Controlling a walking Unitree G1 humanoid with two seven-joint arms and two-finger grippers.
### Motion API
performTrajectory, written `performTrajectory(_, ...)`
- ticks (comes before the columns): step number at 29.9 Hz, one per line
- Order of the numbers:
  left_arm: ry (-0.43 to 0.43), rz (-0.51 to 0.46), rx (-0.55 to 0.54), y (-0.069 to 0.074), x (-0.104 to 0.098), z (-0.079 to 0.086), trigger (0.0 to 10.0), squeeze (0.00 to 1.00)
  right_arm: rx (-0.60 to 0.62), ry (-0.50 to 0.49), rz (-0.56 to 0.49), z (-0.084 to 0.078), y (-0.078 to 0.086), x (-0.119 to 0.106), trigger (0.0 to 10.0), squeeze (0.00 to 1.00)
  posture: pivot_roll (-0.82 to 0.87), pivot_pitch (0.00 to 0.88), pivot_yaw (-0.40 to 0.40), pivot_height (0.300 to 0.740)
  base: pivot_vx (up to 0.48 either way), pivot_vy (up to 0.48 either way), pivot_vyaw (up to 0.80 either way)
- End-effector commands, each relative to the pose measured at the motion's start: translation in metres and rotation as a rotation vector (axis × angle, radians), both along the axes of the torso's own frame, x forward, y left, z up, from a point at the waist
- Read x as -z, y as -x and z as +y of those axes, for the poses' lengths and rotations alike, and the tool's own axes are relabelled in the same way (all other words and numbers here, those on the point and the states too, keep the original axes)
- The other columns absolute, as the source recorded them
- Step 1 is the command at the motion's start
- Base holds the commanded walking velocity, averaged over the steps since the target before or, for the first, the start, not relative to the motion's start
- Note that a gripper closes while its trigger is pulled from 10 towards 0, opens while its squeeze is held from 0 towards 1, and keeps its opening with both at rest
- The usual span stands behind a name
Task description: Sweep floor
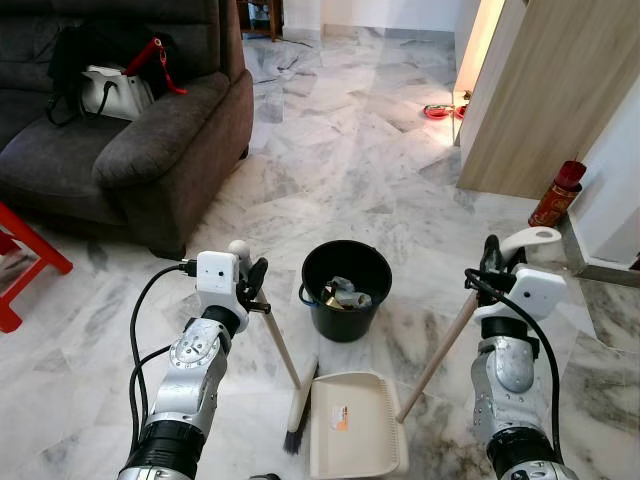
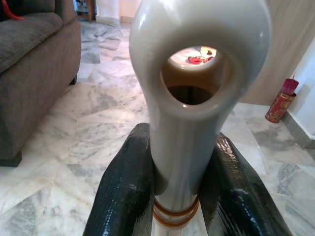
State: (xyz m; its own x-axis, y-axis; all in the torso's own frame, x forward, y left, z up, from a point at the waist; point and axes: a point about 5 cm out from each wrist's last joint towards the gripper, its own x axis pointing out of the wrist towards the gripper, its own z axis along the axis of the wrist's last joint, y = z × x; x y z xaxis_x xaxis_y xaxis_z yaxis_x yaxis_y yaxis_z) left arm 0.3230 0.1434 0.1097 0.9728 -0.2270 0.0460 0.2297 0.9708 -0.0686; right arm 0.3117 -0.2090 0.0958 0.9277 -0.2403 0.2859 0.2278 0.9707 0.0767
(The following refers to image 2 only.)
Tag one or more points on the brown rubber band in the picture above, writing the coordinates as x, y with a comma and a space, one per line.
167, 223
162, 209

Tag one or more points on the red cylindrical can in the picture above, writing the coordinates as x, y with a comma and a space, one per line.
278, 108

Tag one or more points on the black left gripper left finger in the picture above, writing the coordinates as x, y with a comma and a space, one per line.
123, 191

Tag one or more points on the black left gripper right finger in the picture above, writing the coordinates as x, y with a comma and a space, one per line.
233, 196

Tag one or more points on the grey fabric sofa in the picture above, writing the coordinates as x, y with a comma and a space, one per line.
29, 73

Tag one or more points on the brown wooden furniture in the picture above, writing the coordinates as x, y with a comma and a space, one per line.
90, 9

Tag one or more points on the light wooden cabinet panel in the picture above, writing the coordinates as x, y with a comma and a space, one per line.
278, 49

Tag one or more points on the red slippers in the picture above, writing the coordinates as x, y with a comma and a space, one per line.
197, 60

